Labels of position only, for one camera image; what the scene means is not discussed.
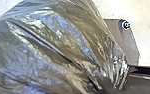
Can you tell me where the grey plastic trash bag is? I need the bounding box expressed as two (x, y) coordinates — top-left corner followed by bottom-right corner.
(0, 0), (131, 94)

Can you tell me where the round base sensor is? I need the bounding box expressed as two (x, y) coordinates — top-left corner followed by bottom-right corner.
(120, 19), (132, 31)

